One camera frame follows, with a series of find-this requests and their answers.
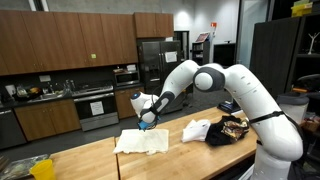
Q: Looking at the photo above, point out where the cream canvas tote bag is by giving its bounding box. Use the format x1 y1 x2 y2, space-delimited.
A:
112 128 170 156

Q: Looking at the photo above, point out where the stainless steel refrigerator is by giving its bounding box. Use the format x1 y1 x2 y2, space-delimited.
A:
137 39 184 115

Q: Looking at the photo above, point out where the white paper on refrigerator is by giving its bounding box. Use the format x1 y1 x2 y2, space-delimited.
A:
164 50 178 63

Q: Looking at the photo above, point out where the narrow wooden base cabinet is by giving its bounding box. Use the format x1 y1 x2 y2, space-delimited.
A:
114 86 146 120

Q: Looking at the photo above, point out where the crumpled white cloth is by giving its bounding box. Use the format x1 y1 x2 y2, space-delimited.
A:
180 118 212 144

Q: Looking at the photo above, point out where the dark bookshelf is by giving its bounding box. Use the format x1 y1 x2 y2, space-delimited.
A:
191 40 211 66

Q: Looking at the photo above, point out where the white paper on oven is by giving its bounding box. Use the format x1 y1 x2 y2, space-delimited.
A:
89 100 105 117

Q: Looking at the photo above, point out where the red framed picture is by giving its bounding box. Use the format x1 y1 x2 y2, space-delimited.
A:
195 32 211 44

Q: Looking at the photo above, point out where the black box with blue label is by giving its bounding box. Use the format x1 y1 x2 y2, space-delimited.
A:
217 99 242 114

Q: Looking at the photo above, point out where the stainless steel oven range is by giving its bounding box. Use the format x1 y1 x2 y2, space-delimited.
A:
71 84 120 132

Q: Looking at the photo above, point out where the black monitor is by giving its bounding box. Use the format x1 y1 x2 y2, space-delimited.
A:
213 43 236 68

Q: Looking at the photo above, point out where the black printed shirt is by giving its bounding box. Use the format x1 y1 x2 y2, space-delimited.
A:
204 114 250 147

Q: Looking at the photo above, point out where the steel kitchen sink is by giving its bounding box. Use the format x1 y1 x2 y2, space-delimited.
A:
28 90 66 103

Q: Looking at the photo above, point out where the wide wooden base cabinet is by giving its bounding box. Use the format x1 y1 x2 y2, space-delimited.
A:
13 98 82 142

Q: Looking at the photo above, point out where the tall dark cabinet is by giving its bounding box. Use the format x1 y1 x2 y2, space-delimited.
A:
249 16 301 100

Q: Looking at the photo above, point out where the bowl of fruit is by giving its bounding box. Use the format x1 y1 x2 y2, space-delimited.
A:
26 86 43 99

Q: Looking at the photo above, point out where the white bin with dark lid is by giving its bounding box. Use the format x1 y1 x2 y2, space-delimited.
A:
275 92 310 125

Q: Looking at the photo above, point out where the bright plastic cup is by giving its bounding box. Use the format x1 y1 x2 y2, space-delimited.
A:
29 158 57 180

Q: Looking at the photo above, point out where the dark office chair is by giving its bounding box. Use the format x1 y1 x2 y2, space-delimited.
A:
291 73 320 101

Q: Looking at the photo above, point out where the white kettle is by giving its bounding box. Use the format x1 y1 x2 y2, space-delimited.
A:
4 84 17 98

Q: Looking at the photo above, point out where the dark dishwasher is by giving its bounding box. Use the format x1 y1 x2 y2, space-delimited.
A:
0 108 28 150

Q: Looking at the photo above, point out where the white branching stand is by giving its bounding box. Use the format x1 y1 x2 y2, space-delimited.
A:
307 32 317 55

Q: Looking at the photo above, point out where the crinkled foil tray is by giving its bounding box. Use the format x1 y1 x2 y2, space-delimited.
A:
0 153 51 180

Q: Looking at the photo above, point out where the yellow storage bin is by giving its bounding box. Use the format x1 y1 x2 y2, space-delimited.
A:
290 1 314 18

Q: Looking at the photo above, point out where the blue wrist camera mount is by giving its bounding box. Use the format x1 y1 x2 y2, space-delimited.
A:
137 119 158 132

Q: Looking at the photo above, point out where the small wooden wall cabinet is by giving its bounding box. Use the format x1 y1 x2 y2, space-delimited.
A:
133 11 175 39

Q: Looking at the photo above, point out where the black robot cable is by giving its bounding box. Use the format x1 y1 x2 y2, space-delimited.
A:
249 110 307 168

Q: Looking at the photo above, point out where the long wooden wall cabinet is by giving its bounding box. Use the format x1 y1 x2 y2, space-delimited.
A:
0 9 139 77

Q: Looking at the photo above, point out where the white wall outlet plate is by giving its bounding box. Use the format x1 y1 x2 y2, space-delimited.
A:
38 74 52 83

